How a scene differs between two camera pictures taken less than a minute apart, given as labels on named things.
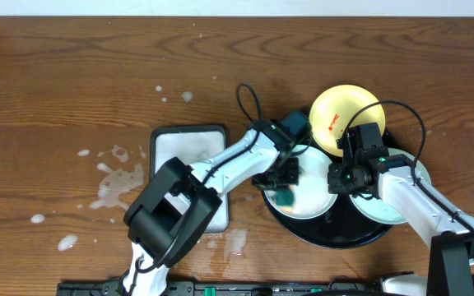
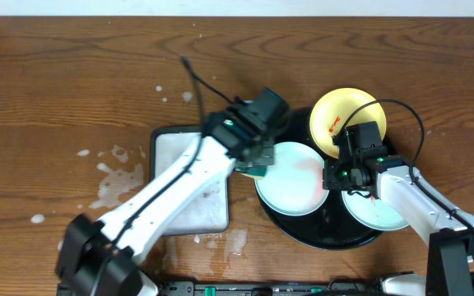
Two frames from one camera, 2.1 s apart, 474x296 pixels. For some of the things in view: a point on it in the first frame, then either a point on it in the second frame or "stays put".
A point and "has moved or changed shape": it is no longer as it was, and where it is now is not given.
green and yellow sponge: [285, 198] has moved or changed shape
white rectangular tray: [189, 144] stays put
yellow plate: [333, 109] stays put
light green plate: [374, 208] has moved or changed shape
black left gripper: [276, 179] to [257, 157]
